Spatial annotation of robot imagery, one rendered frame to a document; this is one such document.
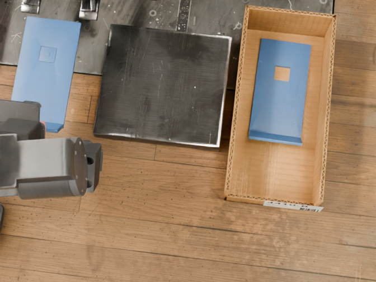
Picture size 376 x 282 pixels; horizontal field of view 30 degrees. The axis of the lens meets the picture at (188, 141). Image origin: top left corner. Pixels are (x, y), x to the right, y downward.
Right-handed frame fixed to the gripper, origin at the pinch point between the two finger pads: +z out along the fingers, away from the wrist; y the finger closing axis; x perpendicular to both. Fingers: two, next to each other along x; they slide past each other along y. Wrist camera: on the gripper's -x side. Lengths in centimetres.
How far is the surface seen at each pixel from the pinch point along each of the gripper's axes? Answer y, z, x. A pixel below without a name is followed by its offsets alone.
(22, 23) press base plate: 9.4, 18.2, 6.5
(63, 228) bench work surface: -14.5, 3.5, -4.2
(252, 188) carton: -7.0, 6.8, -28.2
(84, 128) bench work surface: -2.7, 10.6, -4.8
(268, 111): 2.5, 12.0, -29.3
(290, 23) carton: 14.1, 15.5, -30.8
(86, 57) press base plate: 6.1, 16.0, -3.4
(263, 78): 6.4, 14.4, -28.2
